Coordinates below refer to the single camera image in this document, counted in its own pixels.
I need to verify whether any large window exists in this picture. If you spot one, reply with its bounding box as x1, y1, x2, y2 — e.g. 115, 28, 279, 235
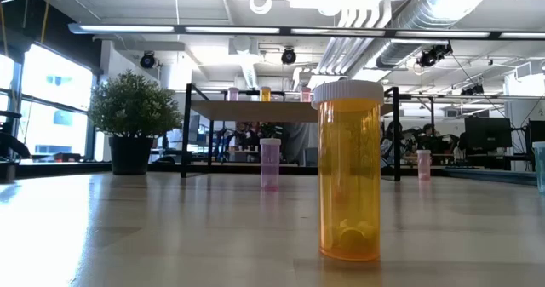
0, 43, 98, 163

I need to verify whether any wooden shelf black metal frame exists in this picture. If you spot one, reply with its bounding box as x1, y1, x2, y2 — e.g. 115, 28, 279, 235
180, 83, 403, 182

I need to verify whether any black aluminium rig frame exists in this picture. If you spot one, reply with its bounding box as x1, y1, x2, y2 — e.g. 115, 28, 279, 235
0, 161, 538, 185

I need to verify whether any yellow hanging strap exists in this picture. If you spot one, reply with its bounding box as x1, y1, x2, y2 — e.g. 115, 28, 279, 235
0, 0, 8, 58
39, 0, 53, 45

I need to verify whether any black computer monitor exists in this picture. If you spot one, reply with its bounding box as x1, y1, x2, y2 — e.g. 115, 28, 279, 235
463, 116, 513, 150
527, 119, 545, 143

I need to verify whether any silver ceiling air duct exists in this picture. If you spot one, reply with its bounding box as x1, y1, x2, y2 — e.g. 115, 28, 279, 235
347, 0, 497, 80

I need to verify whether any person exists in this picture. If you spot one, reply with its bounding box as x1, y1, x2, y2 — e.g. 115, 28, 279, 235
232, 121, 283, 164

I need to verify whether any black ceiling spotlight cluster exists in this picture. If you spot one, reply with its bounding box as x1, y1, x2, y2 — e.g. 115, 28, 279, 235
416, 43, 454, 69

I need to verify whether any white hanging ring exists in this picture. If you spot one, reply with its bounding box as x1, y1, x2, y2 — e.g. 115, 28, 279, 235
248, 0, 273, 16

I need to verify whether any teal medicine bottle white cap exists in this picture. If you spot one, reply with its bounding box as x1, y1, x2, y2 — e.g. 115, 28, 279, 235
531, 141, 545, 194

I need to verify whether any green plant in black pot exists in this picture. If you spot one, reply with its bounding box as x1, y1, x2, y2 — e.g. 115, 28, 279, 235
88, 68, 184, 176

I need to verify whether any white hanging cloth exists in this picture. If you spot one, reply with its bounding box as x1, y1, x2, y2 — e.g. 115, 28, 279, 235
280, 122, 319, 167

